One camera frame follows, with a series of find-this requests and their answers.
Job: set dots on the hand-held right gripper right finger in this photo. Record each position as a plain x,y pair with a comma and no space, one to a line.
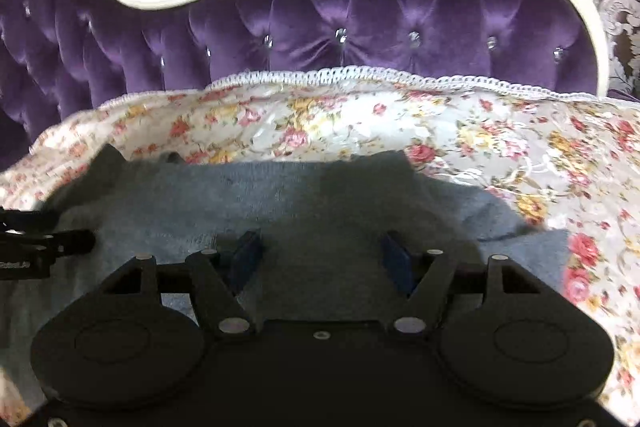
397,259

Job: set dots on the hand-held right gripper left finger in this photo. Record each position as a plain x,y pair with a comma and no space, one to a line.
245,259

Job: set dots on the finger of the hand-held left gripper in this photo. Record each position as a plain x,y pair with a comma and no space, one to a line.
72,241

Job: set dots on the grey argyle sweater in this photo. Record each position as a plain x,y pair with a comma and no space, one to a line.
310,207

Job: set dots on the floral blanket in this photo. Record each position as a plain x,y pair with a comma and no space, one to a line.
450,142

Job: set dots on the purple tufted sofa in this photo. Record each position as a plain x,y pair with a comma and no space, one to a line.
325,17

